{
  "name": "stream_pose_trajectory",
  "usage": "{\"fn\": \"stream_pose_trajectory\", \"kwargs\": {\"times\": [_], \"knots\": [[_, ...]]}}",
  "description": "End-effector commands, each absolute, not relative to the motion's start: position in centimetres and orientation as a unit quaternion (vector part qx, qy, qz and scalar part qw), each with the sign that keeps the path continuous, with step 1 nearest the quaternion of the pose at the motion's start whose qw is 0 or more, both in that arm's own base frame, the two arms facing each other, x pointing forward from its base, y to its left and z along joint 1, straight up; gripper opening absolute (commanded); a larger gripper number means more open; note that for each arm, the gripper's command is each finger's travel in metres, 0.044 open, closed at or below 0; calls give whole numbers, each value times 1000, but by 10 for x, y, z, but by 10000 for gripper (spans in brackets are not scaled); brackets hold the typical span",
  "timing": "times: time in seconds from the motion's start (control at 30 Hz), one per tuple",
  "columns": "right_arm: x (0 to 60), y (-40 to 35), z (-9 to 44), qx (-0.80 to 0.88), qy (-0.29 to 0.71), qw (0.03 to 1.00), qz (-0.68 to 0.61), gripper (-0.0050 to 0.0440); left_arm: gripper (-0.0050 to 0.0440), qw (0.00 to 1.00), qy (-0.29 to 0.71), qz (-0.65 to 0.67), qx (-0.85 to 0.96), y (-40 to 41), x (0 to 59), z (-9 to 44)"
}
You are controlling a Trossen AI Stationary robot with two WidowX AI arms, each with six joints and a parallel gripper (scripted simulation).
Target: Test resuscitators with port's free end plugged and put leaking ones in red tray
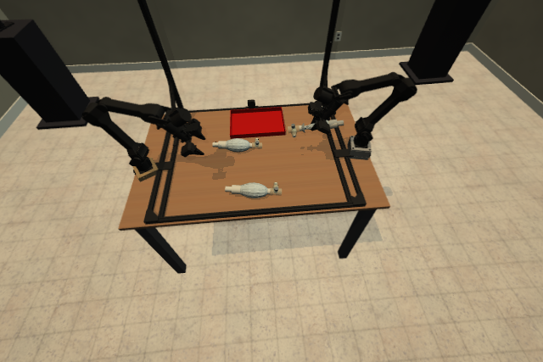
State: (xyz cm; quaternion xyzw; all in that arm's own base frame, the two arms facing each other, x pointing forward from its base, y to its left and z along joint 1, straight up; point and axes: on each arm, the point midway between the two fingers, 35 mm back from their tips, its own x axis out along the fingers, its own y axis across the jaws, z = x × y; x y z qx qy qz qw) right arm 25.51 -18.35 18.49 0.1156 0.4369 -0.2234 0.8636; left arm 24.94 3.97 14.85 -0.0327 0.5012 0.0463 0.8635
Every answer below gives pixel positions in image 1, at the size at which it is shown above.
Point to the red tray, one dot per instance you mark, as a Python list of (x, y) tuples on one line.
[(256, 122)]

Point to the white squeeze bag with beige valve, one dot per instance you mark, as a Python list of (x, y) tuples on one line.
[(255, 190)]

